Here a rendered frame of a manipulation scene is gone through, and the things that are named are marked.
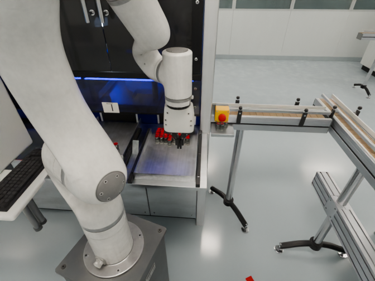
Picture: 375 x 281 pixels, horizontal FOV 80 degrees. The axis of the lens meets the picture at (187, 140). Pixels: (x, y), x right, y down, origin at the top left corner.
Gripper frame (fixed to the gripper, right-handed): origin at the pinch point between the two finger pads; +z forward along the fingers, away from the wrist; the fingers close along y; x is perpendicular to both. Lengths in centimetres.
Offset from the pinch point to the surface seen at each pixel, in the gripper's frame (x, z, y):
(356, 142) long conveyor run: -29, 17, -83
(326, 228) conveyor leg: -21, 77, -87
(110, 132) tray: -36, 22, 43
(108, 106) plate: -39, 7, 42
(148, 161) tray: -12.8, 21.9, 16.3
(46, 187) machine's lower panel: -39, 75, 103
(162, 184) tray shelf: 0.4, 22.1, 7.8
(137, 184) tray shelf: 1.1, 22.2, 18.1
